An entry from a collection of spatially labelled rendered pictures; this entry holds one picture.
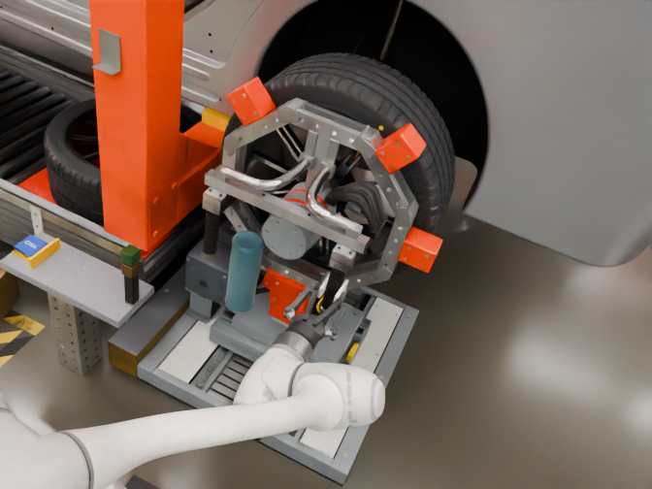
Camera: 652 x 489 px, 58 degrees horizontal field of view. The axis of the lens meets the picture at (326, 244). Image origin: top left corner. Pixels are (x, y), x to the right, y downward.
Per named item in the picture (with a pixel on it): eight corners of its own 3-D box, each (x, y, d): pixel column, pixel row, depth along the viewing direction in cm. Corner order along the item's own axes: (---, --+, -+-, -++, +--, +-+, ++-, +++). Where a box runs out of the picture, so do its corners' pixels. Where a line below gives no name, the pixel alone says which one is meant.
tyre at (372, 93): (327, -1, 156) (224, 153, 200) (287, 22, 139) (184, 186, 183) (506, 164, 162) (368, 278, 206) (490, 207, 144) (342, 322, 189)
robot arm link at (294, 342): (300, 385, 123) (311, 366, 128) (308, 359, 118) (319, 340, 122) (262, 367, 125) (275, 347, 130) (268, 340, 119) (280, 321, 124)
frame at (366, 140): (381, 305, 175) (440, 152, 140) (374, 319, 170) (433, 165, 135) (224, 233, 185) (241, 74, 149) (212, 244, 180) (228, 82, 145)
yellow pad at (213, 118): (253, 121, 219) (255, 109, 215) (235, 137, 208) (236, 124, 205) (221, 108, 221) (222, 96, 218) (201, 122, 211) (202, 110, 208)
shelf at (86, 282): (154, 293, 182) (154, 286, 180) (118, 329, 169) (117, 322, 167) (42, 238, 190) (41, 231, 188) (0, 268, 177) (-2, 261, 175)
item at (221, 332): (367, 335, 231) (373, 318, 225) (331, 403, 205) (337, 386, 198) (255, 282, 240) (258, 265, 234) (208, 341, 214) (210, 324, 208)
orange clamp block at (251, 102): (277, 106, 152) (258, 75, 149) (262, 118, 146) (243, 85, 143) (258, 116, 156) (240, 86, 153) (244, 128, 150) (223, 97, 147)
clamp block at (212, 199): (238, 198, 147) (240, 181, 144) (219, 216, 141) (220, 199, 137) (220, 190, 148) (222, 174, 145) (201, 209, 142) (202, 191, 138)
